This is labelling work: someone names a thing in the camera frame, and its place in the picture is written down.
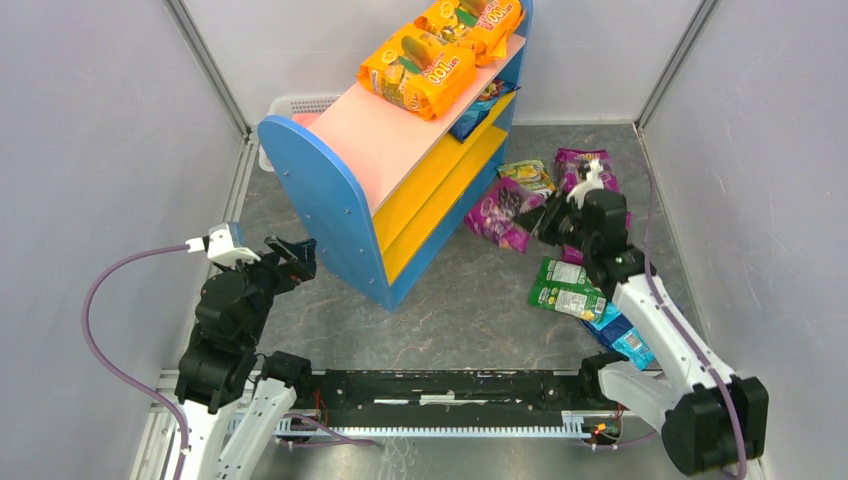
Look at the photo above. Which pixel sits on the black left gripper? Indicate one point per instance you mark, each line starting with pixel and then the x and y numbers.
pixel 284 259

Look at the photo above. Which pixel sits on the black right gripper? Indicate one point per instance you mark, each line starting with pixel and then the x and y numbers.
pixel 557 220

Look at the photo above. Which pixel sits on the yellow green Fox's candy bag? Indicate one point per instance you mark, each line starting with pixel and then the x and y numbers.
pixel 531 174

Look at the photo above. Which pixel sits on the purple candy bag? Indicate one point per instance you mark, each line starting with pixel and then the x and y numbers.
pixel 568 160
pixel 573 256
pixel 493 216

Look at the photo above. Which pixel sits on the blue Slendy candy bag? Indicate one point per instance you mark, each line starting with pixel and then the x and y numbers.
pixel 479 110

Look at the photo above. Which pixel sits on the orange candy bag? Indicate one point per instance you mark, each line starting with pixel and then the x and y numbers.
pixel 481 26
pixel 418 72

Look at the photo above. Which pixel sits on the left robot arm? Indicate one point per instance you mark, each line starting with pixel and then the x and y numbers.
pixel 222 351

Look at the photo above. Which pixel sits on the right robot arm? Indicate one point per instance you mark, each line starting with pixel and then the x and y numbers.
pixel 707 416

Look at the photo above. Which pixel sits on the purple candy bag top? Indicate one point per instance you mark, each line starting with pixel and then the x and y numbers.
pixel 568 160

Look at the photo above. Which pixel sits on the blue pink yellow shelf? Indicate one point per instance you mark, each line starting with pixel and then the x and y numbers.
pixel 380 190

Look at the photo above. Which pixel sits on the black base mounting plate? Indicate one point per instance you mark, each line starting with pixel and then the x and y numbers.
pixel 448 398

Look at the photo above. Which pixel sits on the white plastic basket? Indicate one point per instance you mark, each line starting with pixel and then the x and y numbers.
pixel 298 106

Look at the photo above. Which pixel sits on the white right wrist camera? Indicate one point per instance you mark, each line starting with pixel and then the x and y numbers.
pixel 589 179

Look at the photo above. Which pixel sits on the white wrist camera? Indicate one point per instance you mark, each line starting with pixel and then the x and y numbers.
pixel 223 246
pixel 589 179

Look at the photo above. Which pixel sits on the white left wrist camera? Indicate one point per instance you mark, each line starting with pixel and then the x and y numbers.
pixel 223 246

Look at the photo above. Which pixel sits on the white slotted cable duct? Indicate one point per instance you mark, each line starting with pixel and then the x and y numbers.
pixel 569 427

